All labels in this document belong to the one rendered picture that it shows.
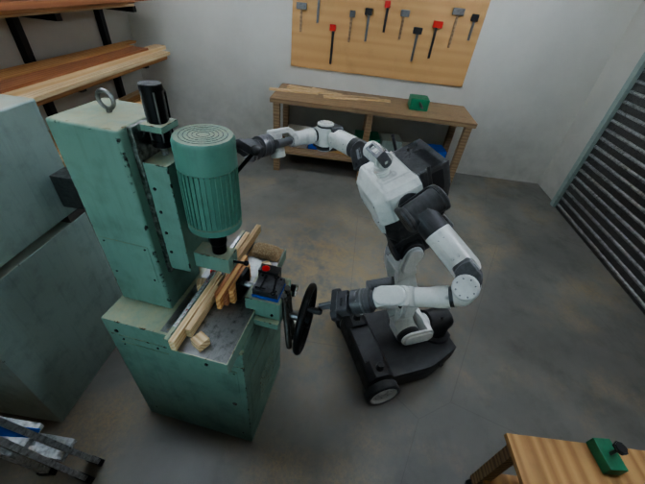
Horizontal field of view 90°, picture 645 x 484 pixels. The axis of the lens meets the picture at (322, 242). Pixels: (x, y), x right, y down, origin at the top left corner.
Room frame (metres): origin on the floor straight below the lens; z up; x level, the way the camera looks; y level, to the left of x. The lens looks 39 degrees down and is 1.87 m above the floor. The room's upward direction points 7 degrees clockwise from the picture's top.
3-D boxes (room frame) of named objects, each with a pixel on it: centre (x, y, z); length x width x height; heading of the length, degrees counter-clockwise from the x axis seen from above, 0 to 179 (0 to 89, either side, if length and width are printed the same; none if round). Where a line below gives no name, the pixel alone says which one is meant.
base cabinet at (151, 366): (0.89, 0.49, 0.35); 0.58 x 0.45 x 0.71; 81
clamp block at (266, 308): (0.83, 0.18, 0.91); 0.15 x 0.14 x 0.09; 171
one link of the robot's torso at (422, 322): (1.26, -0.59, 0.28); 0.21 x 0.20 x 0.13; 111
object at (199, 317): (0.93, 0.36, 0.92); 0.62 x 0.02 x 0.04; 171
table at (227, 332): (0.84, 0.26, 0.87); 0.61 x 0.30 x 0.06; 171
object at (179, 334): (0.86, 0.39, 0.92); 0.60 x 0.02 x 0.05; 171
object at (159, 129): (0.90, 0.51, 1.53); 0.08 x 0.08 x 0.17; 81
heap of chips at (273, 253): (1.09, 0.25, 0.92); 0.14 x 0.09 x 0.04; 81
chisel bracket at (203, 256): (0.88, 0.39, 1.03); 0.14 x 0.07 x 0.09; 81
